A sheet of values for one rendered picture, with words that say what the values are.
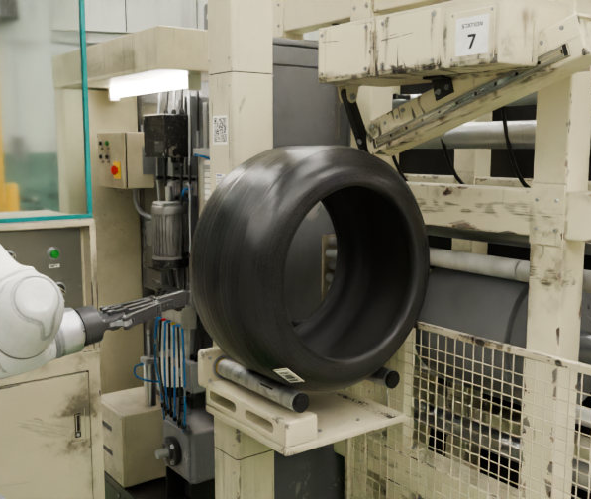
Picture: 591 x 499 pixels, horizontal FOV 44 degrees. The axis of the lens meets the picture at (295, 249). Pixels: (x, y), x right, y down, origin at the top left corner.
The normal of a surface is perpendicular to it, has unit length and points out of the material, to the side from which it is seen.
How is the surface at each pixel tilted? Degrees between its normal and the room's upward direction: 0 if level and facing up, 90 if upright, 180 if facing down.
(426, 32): 90
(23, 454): 90
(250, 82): 90
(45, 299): 65
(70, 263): 90
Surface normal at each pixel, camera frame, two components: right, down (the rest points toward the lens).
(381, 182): 0.64, -0.07
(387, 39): -0.81, 0.08
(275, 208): -0.07, -0.33
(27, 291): 0.57, -0.28
